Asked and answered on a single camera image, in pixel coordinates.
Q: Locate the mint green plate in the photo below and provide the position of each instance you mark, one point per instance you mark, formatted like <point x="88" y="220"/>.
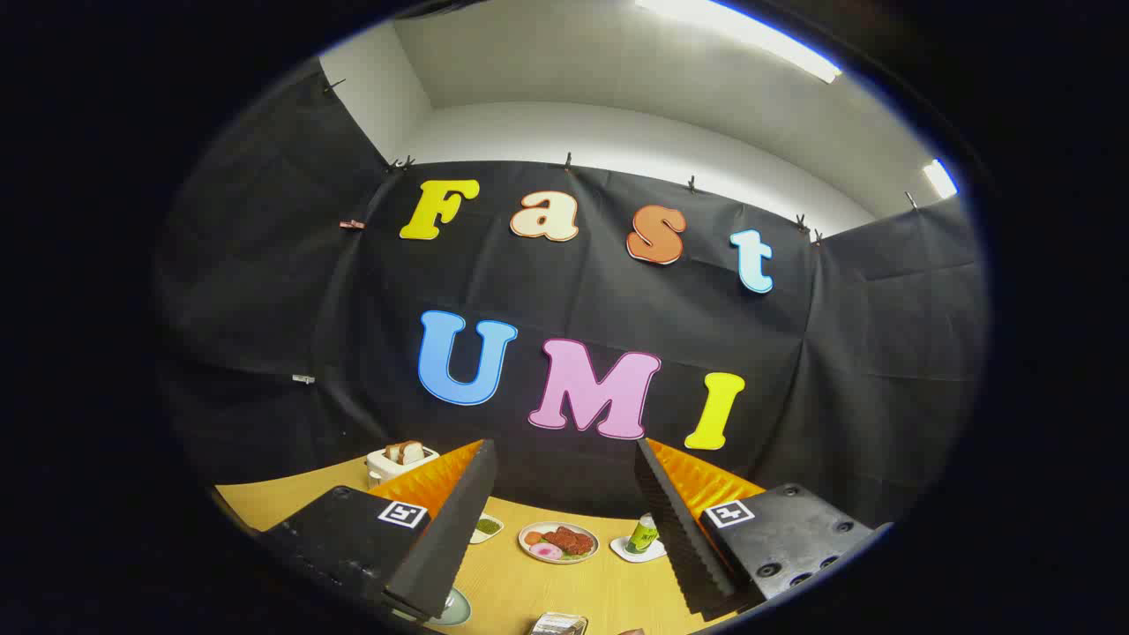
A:
<point x="457" y="608"/>

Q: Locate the long ceiling light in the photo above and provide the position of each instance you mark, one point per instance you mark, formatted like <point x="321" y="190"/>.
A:
<point x="750" y="35"/>

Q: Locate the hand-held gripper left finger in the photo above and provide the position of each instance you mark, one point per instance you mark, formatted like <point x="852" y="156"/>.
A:
<point x="459" y="529"/>

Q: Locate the bread slice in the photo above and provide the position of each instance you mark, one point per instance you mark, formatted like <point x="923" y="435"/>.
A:
<point x="393" y="452"/>
<point x="413" y="451"/>

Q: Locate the white toaster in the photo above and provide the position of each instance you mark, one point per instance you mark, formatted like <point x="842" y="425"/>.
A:
<point x="388" y="467"/>

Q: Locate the small ceiling light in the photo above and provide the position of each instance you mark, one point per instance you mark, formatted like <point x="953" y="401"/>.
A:
<point x="940" y="178"/>

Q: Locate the green label bottle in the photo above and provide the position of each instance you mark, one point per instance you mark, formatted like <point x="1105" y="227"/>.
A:
<point x="642" y="534"/>

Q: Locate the white coaster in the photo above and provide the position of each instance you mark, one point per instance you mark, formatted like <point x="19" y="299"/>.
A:
<point x="648" y="557"/>

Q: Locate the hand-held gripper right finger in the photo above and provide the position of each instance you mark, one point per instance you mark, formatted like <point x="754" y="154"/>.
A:
<point x="675" y="538"/>

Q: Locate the white divided condiment tray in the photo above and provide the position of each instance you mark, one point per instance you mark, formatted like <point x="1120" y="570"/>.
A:
<point x="487" y="527"/>

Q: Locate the white plate of food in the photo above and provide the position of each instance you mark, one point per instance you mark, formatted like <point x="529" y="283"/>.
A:
<point x="564" y="540"/>

